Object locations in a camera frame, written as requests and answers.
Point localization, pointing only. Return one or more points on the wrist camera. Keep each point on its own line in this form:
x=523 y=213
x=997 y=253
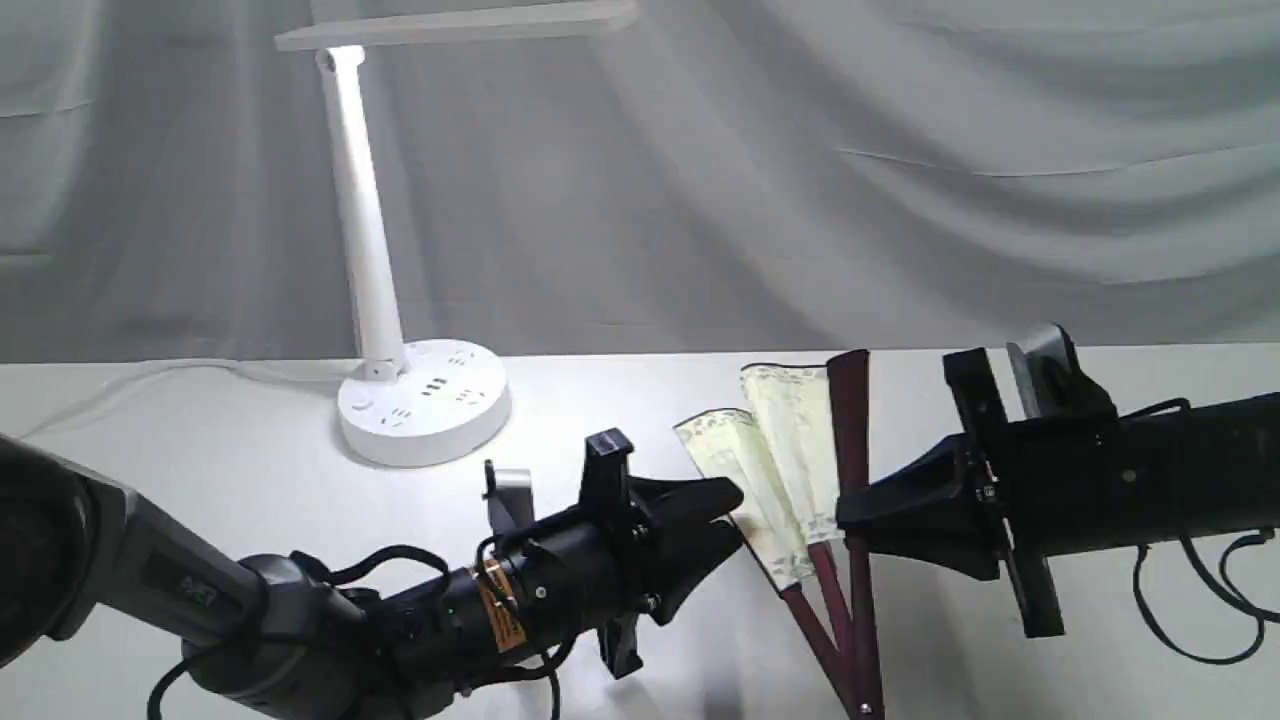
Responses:
x=508 y=498
x=1050 y=379

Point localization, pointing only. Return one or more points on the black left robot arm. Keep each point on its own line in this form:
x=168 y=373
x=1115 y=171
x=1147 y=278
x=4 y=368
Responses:
x=398 y=635

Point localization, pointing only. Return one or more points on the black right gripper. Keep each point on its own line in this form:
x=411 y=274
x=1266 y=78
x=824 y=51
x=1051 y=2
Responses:
x=956 y=484

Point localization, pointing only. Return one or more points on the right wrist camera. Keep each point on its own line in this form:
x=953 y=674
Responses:
x=1050 y=379

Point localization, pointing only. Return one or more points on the grey backdrop curtain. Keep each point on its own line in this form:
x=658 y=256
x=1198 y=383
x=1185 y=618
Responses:
x=715 y=176

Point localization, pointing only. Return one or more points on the white desk lamp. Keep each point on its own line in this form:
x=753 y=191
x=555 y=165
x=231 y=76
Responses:
x=414 y=404

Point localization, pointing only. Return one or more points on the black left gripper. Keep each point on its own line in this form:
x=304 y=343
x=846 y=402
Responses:
x=580 y=570

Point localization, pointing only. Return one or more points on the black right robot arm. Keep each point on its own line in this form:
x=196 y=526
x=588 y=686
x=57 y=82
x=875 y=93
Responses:
x=1170 y=472

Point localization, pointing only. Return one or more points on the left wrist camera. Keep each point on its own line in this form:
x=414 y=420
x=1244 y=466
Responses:
x=508 y=498

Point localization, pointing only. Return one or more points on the cream paper folding fan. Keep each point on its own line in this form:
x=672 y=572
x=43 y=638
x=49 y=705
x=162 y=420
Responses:
x=780 y=450

